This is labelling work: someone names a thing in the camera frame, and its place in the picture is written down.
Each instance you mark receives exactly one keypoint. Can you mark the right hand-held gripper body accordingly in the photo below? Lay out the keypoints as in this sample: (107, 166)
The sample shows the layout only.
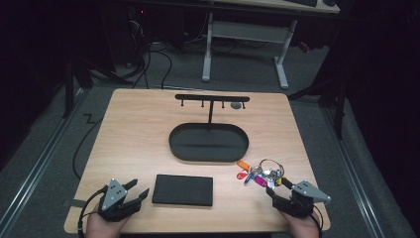
(305, 195)

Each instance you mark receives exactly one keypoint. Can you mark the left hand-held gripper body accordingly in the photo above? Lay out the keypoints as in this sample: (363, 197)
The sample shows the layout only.
(114, 195)

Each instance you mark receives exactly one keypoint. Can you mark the key bunch with coloured tags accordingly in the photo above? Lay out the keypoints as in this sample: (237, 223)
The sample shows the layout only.
(262, 173)

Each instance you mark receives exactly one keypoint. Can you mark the black wallet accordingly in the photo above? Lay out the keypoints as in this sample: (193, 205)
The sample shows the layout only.
(182, 190)

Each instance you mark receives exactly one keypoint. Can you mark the black key rack with tray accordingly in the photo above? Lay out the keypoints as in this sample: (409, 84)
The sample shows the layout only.
(208, 142)

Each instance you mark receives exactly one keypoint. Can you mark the person's right hand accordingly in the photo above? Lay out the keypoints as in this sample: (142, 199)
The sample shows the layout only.
(302, 227)

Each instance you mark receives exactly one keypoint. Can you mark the person's left hand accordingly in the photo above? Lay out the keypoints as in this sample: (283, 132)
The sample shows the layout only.
(102, 228)

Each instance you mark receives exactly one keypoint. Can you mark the grey tape strip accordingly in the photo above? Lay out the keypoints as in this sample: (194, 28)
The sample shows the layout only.
(78, 203)

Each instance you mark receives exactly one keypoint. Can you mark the grey round table grommet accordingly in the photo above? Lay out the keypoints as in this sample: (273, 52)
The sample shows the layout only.
(235, 105)

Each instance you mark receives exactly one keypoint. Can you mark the black metal stand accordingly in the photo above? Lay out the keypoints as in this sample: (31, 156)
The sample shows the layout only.
(71, 82)
(336, 99)

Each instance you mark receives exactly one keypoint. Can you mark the black computer tower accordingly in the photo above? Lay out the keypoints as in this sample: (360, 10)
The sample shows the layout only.
(137, 29)

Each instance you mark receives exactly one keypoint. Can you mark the black keyboard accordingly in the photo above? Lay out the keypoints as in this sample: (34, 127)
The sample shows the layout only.
(302, 2)

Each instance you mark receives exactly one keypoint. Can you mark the aluminium floor rail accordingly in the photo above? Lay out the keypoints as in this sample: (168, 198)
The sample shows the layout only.
(39, 165)
(353, 178)

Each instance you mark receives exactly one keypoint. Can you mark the grey metal frame desk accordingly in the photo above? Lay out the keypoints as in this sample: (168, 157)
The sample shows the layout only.
(247, 31)

